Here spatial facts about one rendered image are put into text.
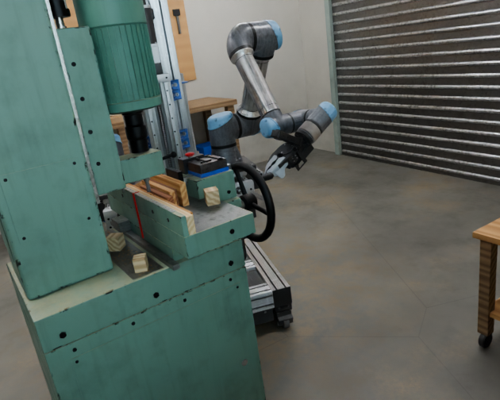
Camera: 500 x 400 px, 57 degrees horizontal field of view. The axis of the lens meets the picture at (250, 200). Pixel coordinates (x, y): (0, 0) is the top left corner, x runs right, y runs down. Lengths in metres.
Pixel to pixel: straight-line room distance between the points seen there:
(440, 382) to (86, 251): 1.42
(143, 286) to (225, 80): 4.05
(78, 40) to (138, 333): 0.75
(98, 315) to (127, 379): 0.21
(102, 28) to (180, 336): 0.84
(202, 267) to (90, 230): 0.31
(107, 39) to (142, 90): 0.15
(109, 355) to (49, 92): 0.66
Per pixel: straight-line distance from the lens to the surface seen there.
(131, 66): 1.27
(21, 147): 1.18
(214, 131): 2.04
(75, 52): 1.25
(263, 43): 1.88
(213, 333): 1.39
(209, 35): 5.06
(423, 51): 4.37
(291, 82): 5.57
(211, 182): 1.41
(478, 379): 2.08
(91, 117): 1.25
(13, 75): 1.18
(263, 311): 2.22
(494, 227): 2.03
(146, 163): 1.35
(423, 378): 2.05
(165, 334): 1.31
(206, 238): 1.17
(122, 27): 1.28
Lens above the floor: 1.33
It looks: 19 degrees down
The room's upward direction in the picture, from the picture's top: 8 degrees counter-clockwise
